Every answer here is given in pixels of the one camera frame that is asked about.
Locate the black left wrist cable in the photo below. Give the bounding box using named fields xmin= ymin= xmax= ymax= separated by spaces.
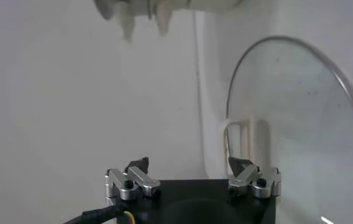
xmin=63 ymin=204 xmax=135 ymax=224

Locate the cream electric cooker base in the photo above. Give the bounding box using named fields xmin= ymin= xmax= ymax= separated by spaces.
xmin=149 ymin=0 xmax=244 ymax=37

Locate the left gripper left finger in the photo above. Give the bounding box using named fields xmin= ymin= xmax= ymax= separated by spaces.
xmin=104 ymin=156 xmax=162 ymax=201

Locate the glass pot lid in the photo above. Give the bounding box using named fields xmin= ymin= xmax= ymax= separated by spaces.
xmin=224 ymin=35 xmax=353 ymax=224

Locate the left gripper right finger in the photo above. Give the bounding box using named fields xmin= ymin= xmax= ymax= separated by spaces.
xmin=227 ymin=156 xmax=282 ymax=199

